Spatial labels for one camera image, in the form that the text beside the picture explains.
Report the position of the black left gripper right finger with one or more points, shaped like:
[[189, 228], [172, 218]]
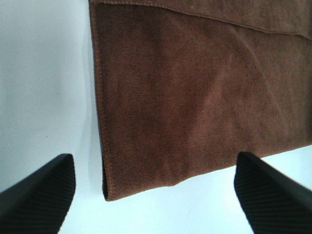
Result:
[[272, 202]]

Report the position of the brown microfiber towel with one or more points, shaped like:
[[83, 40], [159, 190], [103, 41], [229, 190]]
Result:
[[182, 86]]

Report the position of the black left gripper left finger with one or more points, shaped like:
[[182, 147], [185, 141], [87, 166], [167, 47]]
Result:
[[39, 203]]

